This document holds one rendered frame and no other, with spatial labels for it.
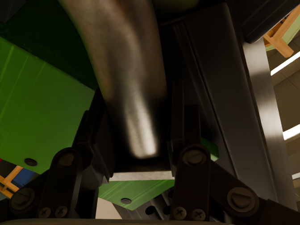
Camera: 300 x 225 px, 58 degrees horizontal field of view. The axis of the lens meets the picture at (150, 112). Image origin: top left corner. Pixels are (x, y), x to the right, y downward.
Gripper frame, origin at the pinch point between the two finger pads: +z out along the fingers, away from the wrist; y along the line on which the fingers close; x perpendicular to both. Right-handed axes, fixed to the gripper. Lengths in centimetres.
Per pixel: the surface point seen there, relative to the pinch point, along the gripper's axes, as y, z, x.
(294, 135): 147, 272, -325
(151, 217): -1.4, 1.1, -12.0
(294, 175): 103, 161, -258
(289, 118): 208, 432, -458
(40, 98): -6.5, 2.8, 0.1
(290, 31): 99, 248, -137
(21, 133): -9.3, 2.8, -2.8
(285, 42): 91, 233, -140
